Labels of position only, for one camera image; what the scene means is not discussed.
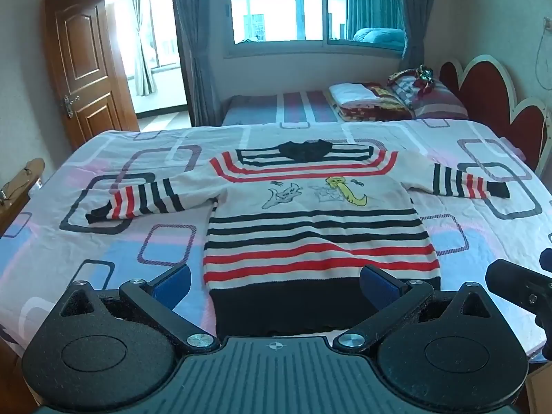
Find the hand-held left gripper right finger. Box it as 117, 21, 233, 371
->
331, 264, 499, 352

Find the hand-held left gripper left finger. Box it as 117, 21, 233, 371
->
56, 264, 220, 352

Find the striped knit sweater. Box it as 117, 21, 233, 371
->
85, 139, 512, 337

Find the patterned white bedsheet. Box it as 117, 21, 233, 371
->
0, 118, 552, 358

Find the red and white headboard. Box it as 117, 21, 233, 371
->
439, 55, 552, 177

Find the folded blankets stack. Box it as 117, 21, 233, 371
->
336, 84, 415, 122

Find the wooden furniture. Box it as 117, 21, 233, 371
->
0, 158, 46, 225

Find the plaid pillow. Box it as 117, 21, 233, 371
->
388, 73, 469, 119

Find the folded white blanket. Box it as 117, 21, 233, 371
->
330, 83, 382, 106

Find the colourful crumpled cloth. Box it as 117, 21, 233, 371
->
387, 65, 445, 89

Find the wooden door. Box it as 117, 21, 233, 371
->
42, 0, 141, 149

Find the grey curtain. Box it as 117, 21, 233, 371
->
394, 0, 436, 67
170, 0, 223, 128

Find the white sheer curtain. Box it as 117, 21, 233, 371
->
128, 0, 156, 96

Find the blue quilt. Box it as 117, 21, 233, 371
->
354, 27, 408, 48

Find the teal curtain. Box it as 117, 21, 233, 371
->
345, 0, 406, 39

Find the bedroom window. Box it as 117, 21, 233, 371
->
224, 0, 408, 59

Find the thin wall cable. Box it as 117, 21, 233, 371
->
534, 21, 552, 88

